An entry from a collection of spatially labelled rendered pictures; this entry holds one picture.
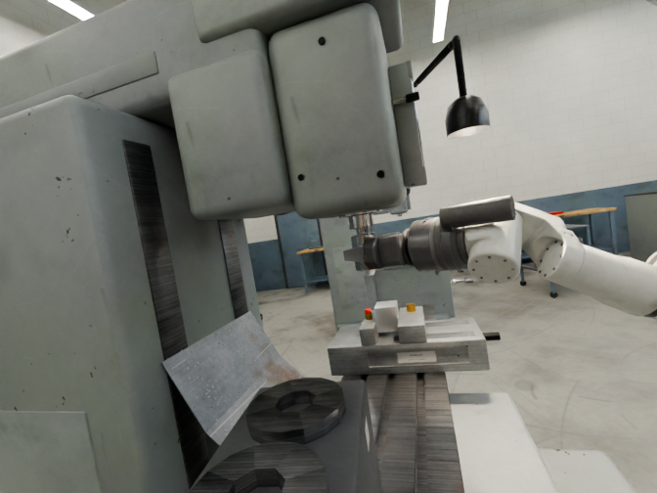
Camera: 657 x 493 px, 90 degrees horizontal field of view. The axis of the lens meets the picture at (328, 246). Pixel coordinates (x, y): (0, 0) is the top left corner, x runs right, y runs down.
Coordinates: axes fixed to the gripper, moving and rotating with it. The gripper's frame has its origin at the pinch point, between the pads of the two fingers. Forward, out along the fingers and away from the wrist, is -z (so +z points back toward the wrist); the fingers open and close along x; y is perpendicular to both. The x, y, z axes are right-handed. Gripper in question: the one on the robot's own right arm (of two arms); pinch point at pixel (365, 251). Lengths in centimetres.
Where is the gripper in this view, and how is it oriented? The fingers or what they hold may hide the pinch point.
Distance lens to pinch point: 63.2
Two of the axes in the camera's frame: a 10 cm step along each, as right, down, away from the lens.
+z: 7.7, -1.0, -6.3
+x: -6.1, 1.4, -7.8
